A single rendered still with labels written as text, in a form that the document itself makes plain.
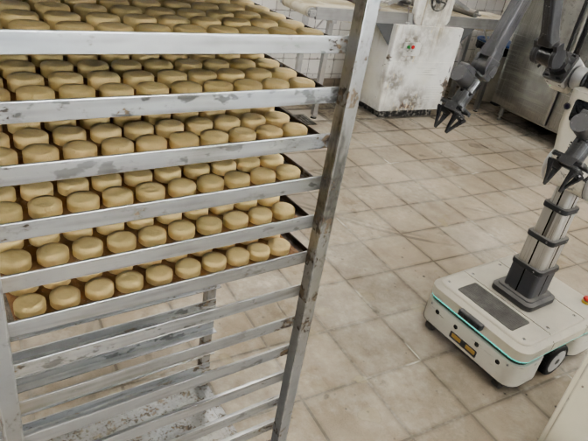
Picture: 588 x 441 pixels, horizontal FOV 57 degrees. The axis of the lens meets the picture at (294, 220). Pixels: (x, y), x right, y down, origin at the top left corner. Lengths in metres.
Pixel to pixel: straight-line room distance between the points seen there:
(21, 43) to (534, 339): 2.11
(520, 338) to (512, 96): 3.85
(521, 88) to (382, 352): 3.92
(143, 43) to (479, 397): 2.00
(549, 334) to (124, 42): 2.09
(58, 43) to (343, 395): 1.76
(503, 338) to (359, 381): 0.61
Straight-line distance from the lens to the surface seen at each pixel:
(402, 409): 2.27
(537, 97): 5.77
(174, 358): 1.17
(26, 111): 0.81
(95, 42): 0.80
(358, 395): 2.26
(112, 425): 1.88
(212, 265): 1.10
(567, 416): 2.03
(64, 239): 1.04
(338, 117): 1.03
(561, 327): 2.58
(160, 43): 0.83
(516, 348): 2.38
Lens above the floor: 1.61
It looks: 30 degrees down
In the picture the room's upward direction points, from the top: 10 degrees clockwise
